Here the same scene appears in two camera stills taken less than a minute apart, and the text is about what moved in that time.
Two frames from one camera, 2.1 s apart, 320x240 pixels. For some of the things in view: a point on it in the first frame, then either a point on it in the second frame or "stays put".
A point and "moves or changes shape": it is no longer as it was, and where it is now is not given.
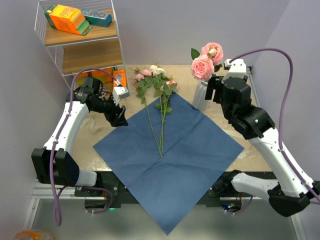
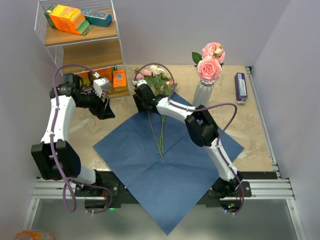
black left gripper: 116,117 to 102,109
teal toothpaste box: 98,18 stays put
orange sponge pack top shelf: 67,19 stays put
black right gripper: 214,83 to 140,107
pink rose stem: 204,64 moves or changes shape
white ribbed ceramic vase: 199,101 stays put
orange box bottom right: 120,75 stays put
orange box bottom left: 80,79 stays put
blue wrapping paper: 167,161 stays put
